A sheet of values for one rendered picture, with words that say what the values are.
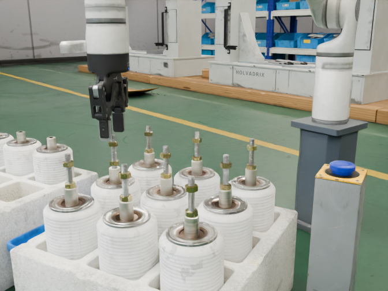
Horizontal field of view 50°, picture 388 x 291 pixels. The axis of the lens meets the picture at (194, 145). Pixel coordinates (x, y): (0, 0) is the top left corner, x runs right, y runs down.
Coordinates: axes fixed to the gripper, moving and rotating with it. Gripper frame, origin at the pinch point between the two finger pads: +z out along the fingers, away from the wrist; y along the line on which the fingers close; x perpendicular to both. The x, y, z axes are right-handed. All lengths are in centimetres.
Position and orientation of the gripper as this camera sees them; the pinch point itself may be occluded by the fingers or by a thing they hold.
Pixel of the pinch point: (112, 129)
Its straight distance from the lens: 81.0
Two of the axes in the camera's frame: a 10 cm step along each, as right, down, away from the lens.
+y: 1.7, -2.7, 9.5
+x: -9.9, -0.4, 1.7
